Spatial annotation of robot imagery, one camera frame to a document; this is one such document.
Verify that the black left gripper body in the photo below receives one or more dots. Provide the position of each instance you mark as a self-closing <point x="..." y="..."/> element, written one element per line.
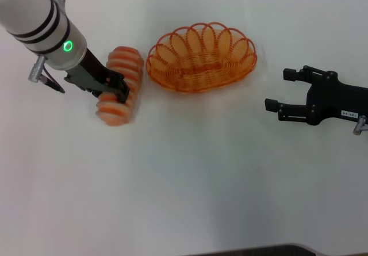
<point x="89" y="74"/>

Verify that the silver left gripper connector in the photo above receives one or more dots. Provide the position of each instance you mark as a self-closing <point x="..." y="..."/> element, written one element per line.
<point x="36" y="69"/>

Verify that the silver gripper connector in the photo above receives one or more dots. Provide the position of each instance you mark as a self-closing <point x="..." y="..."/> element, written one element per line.
<point x="36" y="69"/>
<point x="360" y="125"/>

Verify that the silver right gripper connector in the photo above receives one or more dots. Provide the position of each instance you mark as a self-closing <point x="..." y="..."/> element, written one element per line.
<point x="360" y="125"/>

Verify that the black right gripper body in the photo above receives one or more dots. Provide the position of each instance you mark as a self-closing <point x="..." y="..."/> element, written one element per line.
<point x="330" y="100"/>

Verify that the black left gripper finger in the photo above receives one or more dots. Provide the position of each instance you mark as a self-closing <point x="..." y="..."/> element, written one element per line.
<point x="120" y="89"/>
<point x="96" y="93"/>

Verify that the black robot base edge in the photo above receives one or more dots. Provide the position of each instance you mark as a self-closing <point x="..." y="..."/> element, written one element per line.
<point x="258" y="250"/>

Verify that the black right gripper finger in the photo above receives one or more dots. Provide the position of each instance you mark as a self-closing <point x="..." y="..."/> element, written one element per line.
<point x="291" y="74"/>
<point x="271" y="105"/>

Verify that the orange white striped bread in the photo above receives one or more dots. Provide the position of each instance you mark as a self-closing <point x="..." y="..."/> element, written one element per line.
<point x="126" y="60"/>

